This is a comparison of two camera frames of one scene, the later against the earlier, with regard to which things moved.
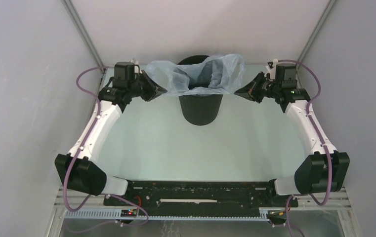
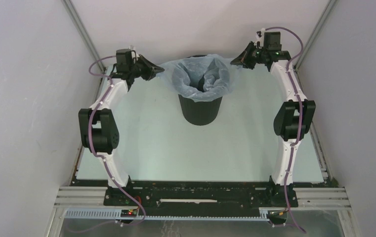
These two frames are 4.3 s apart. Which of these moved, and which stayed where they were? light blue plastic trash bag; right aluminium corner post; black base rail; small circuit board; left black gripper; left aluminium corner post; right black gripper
Moved: left black gripper; right black gripper; light blue plastic trash bag
Stayed: small circuit board; black base rail; left aluminium corner post; right aluminium corner post
